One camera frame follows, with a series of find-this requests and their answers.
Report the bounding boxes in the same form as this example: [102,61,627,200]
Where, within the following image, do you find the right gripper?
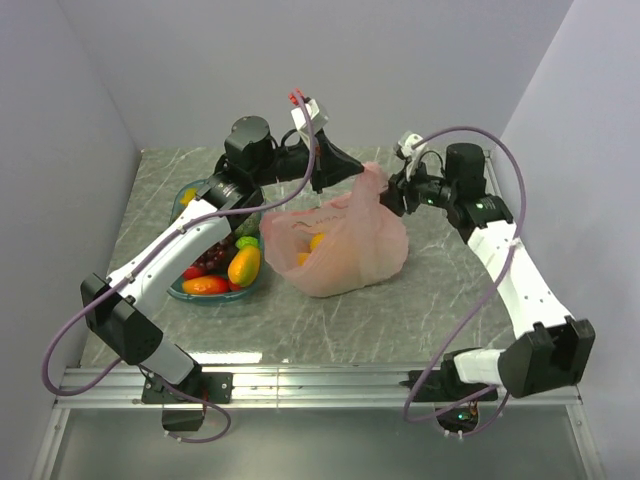
[374,157,458,218]

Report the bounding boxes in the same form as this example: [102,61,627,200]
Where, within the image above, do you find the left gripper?
[253,128,365,194]

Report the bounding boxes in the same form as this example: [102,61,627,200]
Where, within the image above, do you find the pink plastic bag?
[260,162,409,298]

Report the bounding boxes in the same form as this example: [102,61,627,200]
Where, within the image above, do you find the yellow orange fruit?
[309,233,326,252]

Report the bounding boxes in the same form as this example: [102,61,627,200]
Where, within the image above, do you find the orange peach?
[297,252,311,266]

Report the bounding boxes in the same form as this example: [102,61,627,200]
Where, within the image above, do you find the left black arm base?
[141,372,233,434]

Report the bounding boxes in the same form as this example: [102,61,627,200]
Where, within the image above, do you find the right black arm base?
[414,370,498,434]

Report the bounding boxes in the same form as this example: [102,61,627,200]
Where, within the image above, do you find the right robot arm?
[381,134,596,400]

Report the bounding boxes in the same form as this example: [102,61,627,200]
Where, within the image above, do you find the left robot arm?
[81,116,364,402]

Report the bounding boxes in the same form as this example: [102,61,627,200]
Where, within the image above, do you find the netted cantaloupe melon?
[235,214,261,237]

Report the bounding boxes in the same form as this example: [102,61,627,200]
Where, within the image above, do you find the small green fruit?
[235,236,260,250]

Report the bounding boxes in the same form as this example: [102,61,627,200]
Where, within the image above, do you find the orange mango at tray bottom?
[227,245,261,287]

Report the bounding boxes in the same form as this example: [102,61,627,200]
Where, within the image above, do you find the yellow star fruit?
[180,188,198,206]

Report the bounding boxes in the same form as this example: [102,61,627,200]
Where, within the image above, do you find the teal plastic fruit tray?
[165,178,268,305]

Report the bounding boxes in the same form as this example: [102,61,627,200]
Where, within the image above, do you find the purple grape bunch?
[193,236,238,274]

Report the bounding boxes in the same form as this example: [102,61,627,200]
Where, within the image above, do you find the red orange long fruit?
[182,275,230,296]

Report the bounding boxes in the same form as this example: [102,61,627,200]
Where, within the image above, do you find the red apple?
[182,265,207,281]

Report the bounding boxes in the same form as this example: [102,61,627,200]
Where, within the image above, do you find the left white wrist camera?
[289,89,329,147]

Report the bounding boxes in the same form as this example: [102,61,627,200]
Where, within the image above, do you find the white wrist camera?
[395,131,426,182]
[289,89,329,147]

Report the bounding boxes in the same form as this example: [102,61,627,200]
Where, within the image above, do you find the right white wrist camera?
[395,131,426,182]

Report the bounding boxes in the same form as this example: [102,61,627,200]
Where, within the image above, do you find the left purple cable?
[40,88,319,445]

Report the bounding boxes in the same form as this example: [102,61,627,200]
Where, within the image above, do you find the purple cable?
[402,126,527,437]
[40,88,319,445]

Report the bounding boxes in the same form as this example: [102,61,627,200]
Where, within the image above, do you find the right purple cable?
[402,126,527,437]

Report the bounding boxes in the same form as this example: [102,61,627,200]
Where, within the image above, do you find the aluminium mounting rail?
[53,363,584,410]

